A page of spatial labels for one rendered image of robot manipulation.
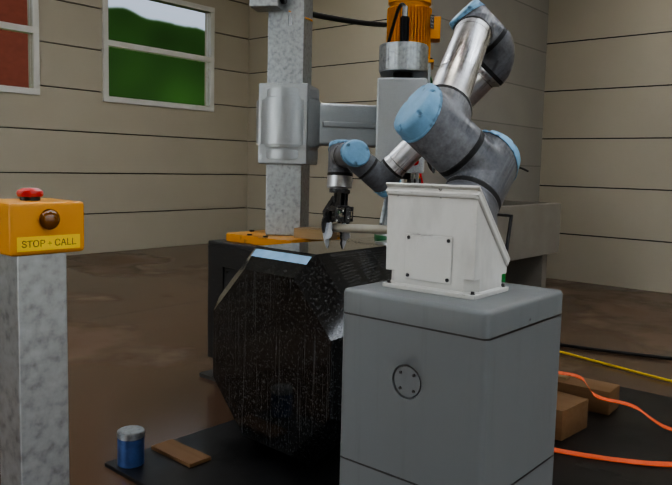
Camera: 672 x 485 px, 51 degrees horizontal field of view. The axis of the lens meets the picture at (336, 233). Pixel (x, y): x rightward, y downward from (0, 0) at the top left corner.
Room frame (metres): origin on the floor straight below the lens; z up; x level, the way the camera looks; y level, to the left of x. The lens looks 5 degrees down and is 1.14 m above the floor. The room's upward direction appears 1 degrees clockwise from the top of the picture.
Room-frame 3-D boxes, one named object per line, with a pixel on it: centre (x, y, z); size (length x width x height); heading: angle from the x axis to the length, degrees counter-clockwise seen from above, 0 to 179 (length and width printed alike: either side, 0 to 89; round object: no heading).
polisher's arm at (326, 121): (3.77, 0.07, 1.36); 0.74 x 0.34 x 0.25; 104
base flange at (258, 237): (3.72, 0.26, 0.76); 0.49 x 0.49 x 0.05; 49
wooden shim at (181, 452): (2.62, 0.58, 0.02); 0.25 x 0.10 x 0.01; 49
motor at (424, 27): (3.88, -0.38, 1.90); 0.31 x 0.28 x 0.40; 83
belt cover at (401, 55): (3.57, -0.33, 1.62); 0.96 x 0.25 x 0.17; 173
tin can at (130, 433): (2.53, 0.75, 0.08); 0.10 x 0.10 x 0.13
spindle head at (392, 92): (3.30, -0.30, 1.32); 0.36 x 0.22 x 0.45; 173
